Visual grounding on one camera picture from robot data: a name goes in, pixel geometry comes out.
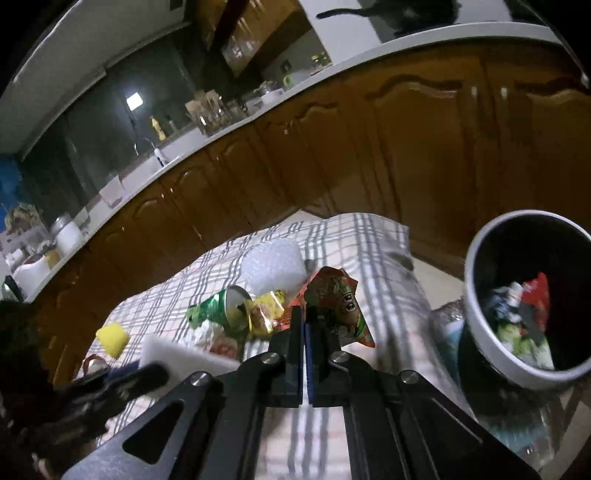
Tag green crumpled wrapper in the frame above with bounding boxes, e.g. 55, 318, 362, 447
186, 285, 252, 333

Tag orange cartoon snack wrapper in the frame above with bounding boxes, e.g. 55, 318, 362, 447
288, 266, 376, 348

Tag blue white wrapper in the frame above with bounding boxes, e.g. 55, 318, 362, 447
482, 282, 524, 324

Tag round trash bin silver rim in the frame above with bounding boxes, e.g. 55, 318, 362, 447
458, 210, 590, 415

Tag black wok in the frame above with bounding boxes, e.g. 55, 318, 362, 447
315, 0, 461, 32

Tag white foam block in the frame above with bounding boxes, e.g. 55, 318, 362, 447
139, 336, 240, 380

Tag red snack wrapper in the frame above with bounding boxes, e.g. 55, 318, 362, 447
521, 272, 550, 333

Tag green juice spout pouch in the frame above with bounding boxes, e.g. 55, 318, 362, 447
496, 323, 555, 371

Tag brown wooden kitchen cabinets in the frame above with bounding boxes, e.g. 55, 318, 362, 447
27, 41, 591, 388

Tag crumpled white tissue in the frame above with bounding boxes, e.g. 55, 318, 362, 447
184, 320, 245, 361

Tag yellow sponge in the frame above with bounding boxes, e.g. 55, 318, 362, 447
95, 323, 130, 359

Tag yellow snack wrapper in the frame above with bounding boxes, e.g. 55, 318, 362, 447
245, 290, 286, 338

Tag plaid tablecloth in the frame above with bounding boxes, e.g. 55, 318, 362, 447
75, 211, 468, 480

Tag white countertop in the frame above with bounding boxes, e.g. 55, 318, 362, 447
0, 20, 562, 305

